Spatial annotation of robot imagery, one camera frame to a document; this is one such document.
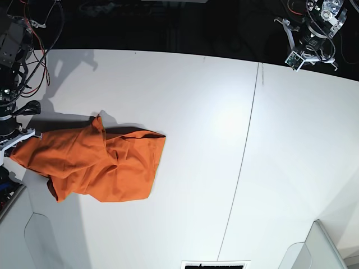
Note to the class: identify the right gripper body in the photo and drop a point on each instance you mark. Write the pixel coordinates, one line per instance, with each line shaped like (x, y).
(12, 131)

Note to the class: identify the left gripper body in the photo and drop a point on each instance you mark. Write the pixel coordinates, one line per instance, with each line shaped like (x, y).
(308, 43)

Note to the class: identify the orange t-shirt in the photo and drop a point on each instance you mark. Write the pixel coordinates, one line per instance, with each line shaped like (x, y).
(92, 160)

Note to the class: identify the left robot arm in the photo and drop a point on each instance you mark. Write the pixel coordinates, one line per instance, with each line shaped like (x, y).
(326, 17)

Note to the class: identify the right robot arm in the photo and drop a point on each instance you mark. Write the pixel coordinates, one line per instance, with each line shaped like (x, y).
(22, 53)

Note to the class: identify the clear plastic bin left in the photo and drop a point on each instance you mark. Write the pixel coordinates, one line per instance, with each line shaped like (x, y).
(27, 239)

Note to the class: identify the black and white marker card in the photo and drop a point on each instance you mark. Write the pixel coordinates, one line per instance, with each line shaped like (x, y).
(215, 264)

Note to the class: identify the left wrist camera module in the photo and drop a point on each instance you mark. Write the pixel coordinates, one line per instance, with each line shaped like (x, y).
(295, 61)

